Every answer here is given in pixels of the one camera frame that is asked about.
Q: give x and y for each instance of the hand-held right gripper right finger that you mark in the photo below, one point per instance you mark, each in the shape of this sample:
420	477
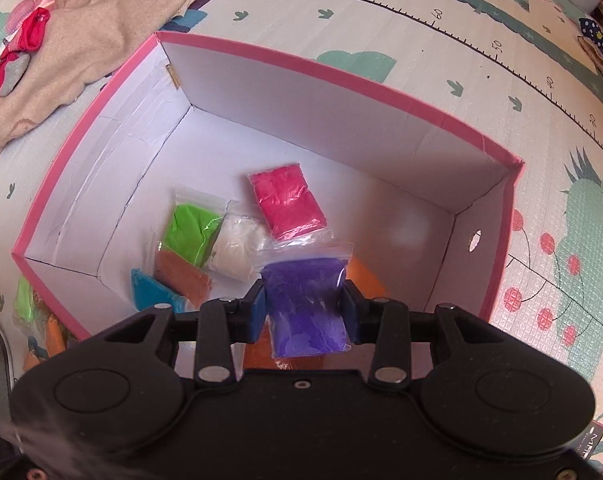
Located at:
350	317

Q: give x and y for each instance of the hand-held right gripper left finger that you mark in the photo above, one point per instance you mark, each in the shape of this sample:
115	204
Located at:
258	310

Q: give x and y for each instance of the purple clay bag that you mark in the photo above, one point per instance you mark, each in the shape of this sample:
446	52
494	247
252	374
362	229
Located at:
306	310

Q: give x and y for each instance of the pink cardboard storage box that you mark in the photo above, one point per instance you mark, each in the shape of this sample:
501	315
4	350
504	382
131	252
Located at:
331	125

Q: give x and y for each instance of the orange clay bag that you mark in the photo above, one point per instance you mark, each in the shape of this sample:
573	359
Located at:
369	282
55	335

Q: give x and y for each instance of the white clay bag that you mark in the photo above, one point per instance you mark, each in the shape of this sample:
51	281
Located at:
236	247

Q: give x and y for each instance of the brown clay bag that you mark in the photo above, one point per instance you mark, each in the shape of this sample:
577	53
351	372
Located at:
184	275

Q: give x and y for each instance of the green clay bag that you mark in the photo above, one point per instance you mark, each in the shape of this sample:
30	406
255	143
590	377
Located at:
23	300
189	230

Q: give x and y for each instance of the blue clay bag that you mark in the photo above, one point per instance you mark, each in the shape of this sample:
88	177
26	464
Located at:
149	290

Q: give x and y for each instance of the pink clay bag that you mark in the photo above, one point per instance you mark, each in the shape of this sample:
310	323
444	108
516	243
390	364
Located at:
289	202

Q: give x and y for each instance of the beige knit sweater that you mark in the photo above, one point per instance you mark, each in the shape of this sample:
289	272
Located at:
96	35

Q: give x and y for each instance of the red and grey sock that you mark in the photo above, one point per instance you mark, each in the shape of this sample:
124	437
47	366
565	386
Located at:
11	72

